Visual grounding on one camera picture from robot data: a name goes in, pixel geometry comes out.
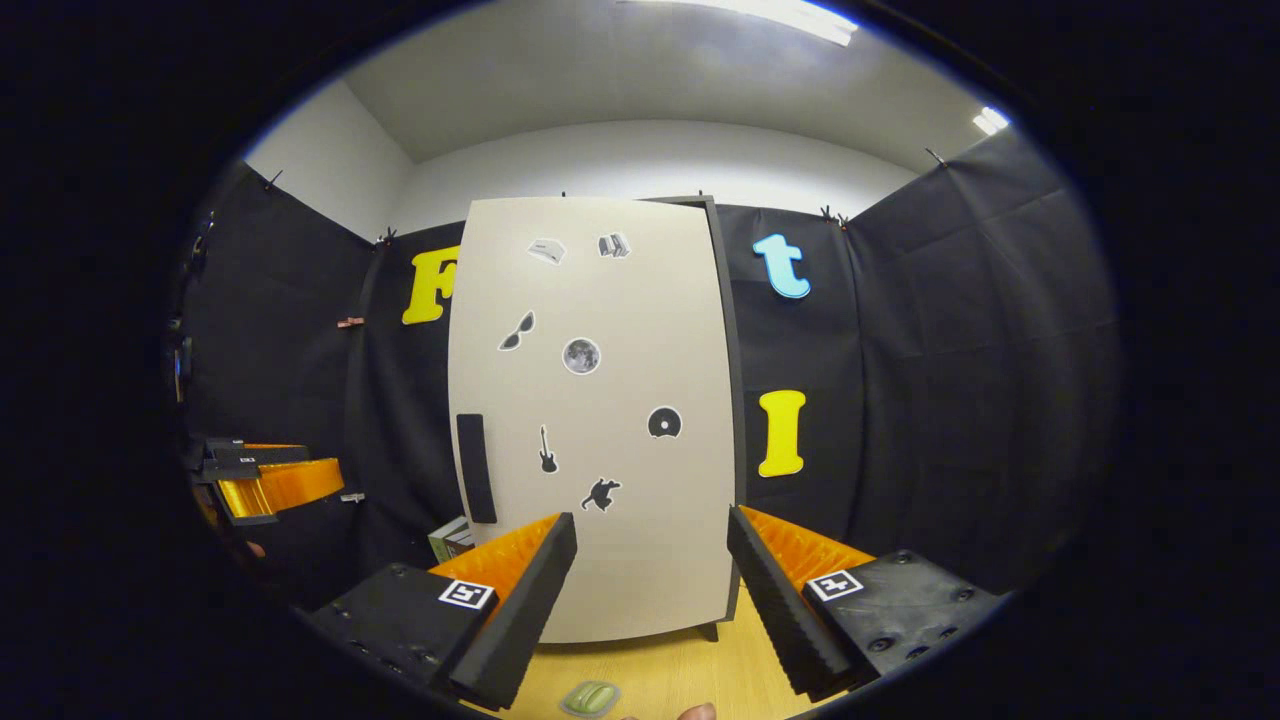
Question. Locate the grey round coaster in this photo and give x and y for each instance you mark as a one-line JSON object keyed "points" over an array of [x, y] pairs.
{"points": [[565, 705]]}

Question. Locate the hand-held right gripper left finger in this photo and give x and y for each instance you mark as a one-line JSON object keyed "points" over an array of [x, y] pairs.
{"points": [[520, 620]]}

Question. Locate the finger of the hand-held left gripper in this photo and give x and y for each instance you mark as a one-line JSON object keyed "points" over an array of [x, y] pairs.
{"points": [[300, 482], [255, 452]]}

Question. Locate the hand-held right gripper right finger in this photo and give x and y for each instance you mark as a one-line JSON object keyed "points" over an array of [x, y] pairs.
{"points": [[780, 615]]}

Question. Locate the black backdrop cloth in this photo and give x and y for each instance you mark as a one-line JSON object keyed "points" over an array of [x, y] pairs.
{"points": [[950, 400]]}

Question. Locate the green spine book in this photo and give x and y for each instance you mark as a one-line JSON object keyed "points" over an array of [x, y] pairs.
{"points": [[445, 540]]}

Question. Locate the beige cabinet door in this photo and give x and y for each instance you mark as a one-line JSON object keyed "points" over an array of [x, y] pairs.
{"points": [[620, 300]]}

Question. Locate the long ceiling light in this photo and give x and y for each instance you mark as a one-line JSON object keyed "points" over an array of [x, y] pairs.
{"points": [[760, 18]]}

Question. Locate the small ceiling light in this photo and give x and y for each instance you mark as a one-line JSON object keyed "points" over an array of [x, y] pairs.
{"points": [[990, 120]]}

